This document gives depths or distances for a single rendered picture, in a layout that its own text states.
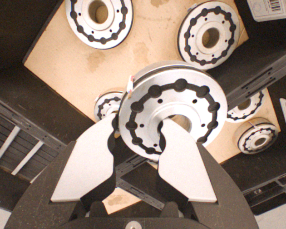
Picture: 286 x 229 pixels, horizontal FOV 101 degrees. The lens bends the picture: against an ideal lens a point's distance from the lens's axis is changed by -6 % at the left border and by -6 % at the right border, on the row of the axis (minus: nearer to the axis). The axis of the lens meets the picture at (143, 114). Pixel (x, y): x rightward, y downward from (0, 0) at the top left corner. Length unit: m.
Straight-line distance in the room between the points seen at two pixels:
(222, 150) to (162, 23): 0.38
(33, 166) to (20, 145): 0.10
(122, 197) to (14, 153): 0.41
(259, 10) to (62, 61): 0.34
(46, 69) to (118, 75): 0.15
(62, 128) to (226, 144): 0.42
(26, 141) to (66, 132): 0.23
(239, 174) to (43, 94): 0.53
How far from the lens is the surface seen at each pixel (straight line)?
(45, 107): 0.30
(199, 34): 0.25
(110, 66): 0.28
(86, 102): 0.32
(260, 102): 0.37
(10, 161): 0.62
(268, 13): 0.28
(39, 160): 0.54
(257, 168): 0.48
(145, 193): 0.37
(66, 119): 0.30
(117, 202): 0.66
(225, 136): 0.43
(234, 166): 0.49
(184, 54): 0.25
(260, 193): 1.73
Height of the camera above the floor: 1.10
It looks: 59 degrees down
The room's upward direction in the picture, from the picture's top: 178 degrees clockwise
